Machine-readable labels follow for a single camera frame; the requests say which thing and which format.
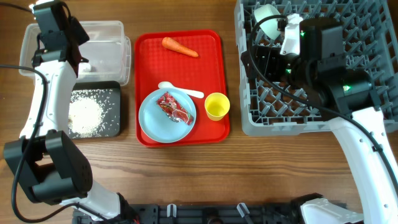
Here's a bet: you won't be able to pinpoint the light blue plate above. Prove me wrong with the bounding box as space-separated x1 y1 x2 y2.
138 88 197 143

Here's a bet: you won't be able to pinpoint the red serving tray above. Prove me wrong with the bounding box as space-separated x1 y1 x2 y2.
134 30 230 147

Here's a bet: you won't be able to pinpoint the white rice leftovers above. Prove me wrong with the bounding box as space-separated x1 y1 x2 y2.
68 89 109 138

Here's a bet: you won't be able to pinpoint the black plastic tray bin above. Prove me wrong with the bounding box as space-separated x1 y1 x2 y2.
68 81 121 139

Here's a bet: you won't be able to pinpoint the clear plastic storage bin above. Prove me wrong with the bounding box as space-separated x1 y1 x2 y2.
19 21 131 86

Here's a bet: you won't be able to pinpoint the orange carrot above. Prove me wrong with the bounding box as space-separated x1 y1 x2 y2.
162 37 199 57

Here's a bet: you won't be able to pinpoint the yellow plastic cup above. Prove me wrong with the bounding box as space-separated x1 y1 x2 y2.
205 93 230 121

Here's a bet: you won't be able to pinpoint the red snack wrapper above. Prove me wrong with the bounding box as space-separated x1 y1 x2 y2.
156 91 194 126

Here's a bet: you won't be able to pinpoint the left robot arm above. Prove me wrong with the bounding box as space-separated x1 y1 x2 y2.
4 1 129 223

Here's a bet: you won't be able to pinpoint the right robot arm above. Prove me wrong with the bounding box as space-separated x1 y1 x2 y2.
245 15 397 223

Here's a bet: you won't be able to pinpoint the white plastic spoon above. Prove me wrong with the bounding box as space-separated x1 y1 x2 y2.
158 82 205 98

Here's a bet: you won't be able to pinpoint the green bowl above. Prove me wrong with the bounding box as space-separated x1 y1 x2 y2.
253 4 282 40

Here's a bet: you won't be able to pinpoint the white tissue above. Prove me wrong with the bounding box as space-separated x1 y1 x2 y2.
78 62 92 73

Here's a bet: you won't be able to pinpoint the grey dishwasher rack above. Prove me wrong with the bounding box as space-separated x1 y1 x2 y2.
239 0 397 136

